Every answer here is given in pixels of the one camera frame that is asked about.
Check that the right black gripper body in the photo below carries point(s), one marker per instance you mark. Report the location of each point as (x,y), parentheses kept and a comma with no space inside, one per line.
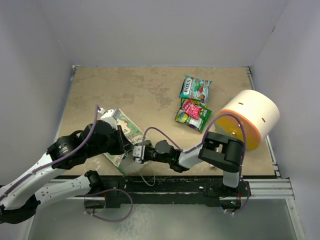
(152,155)

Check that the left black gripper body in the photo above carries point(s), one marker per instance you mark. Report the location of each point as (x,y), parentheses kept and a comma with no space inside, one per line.
(117,146)

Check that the green patterned paper bag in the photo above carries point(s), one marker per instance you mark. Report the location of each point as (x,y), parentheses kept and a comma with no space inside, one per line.
(129,162)

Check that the red snack packet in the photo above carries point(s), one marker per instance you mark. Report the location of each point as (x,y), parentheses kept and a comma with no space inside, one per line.
(191,109)

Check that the teal pink snack packet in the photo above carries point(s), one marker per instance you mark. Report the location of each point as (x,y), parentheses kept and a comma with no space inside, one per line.
(195,88)

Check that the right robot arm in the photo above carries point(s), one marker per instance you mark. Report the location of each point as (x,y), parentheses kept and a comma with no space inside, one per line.
(221,151)

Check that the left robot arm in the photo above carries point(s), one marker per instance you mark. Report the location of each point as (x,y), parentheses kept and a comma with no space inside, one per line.
(22,198)

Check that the large cream cylinder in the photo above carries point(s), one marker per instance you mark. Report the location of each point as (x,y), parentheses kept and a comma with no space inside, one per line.
(257,113)

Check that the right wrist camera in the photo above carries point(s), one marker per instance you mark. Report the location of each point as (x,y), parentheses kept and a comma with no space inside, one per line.
(138,153)

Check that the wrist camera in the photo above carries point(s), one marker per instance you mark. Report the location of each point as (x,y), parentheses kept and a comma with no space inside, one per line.
(138,153)
(110,116)

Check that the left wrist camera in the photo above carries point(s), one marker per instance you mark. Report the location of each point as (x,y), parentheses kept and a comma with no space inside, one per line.
(110,116)

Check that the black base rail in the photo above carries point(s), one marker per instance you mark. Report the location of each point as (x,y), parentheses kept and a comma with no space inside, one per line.
(169,190)

